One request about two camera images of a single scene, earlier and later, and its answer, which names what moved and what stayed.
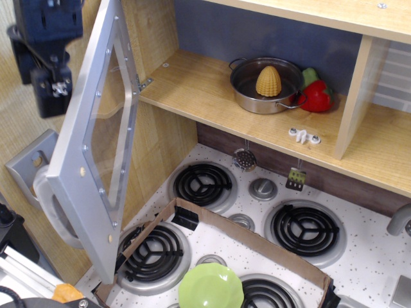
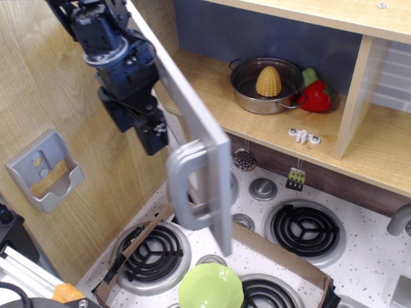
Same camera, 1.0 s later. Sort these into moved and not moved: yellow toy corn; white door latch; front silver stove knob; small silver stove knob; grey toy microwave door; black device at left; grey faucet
Moved: grey toy microwave door
Not moved: white door latch; grey faucet; yellow toy corn; small silver stove knob; front silver stove knob; black device at left
